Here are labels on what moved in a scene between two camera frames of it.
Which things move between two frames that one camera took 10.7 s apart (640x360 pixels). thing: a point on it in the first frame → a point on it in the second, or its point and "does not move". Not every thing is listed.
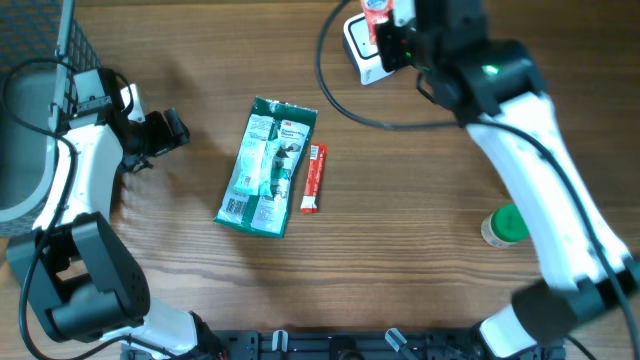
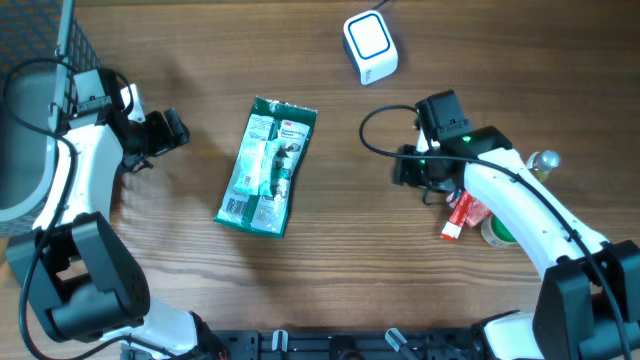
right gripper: [390, 59] → [402, 171]
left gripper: [163, 140] does not move
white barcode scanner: [359, 53] does not move
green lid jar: [505, 227] does not move
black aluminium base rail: [345, 345] does not move
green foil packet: [267, 167] does not move
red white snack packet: [314, 179] → [462, 202]
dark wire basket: [42, 46] does not move
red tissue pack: [376, 12] → [477, 213]
